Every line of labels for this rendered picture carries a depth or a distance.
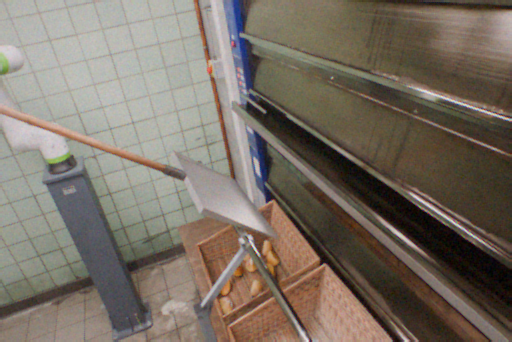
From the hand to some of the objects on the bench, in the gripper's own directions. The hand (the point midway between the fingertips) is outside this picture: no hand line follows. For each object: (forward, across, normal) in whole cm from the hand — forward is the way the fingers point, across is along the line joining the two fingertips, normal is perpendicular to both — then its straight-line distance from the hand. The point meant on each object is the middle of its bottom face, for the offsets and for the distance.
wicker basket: (+57, +42, -161) cm, 176 cm away
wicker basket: (-2, +41, -162) cm, 168 cm away
